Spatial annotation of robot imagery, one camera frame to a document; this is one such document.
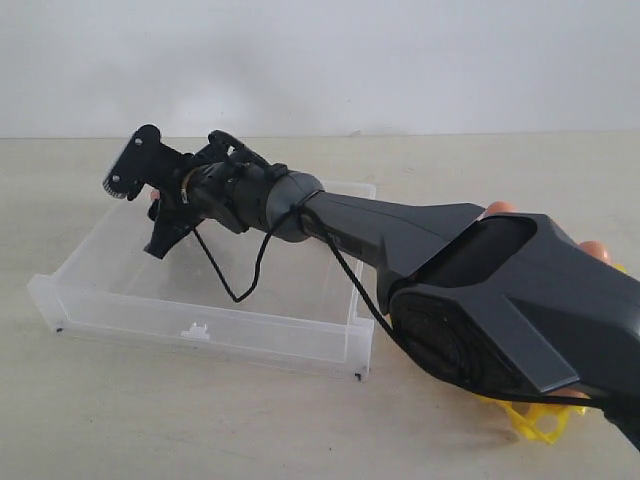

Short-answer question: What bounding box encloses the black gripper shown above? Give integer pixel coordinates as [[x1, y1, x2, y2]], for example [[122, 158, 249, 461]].
[[144, 186, 204, 259]]

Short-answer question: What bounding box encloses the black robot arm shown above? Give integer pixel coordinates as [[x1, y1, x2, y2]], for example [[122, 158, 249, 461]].
[[141, 162, 639, 442]]

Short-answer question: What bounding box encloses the clear plastic drawer bin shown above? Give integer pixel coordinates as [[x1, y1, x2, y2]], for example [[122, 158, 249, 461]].
[[28, 197, 375, 381]]

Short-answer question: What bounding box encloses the yellow plastic egg tray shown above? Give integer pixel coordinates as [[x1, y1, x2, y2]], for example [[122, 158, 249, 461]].
[[477, 396, 588, 445]]

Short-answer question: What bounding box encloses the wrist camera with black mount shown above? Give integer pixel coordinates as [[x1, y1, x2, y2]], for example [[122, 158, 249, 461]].
[[102, 124, 188, 201]]

